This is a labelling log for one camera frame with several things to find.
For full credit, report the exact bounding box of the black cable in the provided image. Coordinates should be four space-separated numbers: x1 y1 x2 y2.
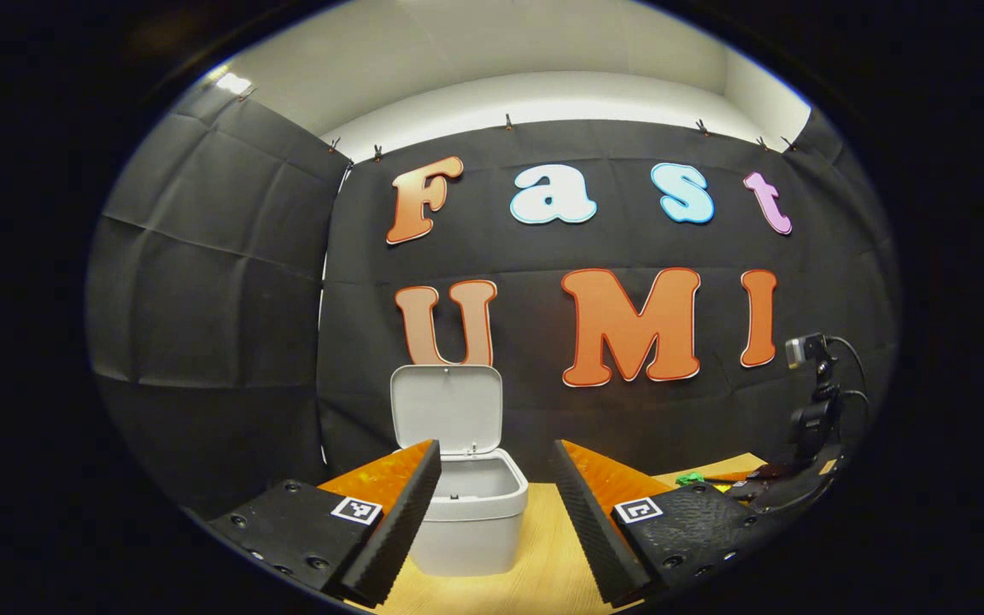
829 336 873 428

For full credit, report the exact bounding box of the wooden desktop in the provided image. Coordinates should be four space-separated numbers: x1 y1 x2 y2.
347 451 770 615

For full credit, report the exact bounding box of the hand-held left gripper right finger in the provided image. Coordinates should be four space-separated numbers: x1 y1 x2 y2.
548 438 788 610

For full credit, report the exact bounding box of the white desktop garbage bin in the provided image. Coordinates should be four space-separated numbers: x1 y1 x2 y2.
389 364 530 578

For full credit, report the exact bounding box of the row of cloth clips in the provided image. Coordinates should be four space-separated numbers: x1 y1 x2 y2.
240 85 798 161

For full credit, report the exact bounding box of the black backdrop cloth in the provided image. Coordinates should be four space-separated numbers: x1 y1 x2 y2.
85 81 901 513

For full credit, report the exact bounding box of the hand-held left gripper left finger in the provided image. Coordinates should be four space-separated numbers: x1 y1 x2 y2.
204 438 444 609

